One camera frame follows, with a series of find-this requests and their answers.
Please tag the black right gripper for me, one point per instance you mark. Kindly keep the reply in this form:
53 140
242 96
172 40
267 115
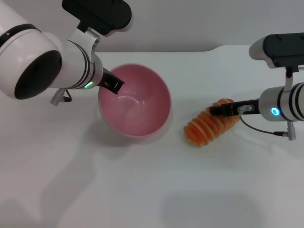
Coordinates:
257 111

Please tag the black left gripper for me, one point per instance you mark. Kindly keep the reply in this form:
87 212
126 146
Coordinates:
105 79

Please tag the ridged golden bread loaf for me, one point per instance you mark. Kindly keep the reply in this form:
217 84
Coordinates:
204 130

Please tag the pink bowl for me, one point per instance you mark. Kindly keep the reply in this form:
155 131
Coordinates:
137 111

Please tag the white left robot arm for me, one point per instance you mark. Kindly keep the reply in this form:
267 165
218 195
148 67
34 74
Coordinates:
47 66

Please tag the silver left camera mount bracket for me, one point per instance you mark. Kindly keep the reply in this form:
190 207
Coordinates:
83 40

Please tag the silver camera mount bracket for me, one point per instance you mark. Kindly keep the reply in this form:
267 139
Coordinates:
83 40
288 83

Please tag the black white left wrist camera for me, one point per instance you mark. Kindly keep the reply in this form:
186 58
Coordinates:
104 14

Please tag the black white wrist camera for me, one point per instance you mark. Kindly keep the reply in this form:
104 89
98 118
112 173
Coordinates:
282 50
104 14

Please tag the silver right camera mount bracket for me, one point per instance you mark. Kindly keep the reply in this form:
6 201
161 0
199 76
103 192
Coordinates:
288 83

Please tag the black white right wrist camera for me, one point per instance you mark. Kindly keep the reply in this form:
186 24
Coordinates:
282 50

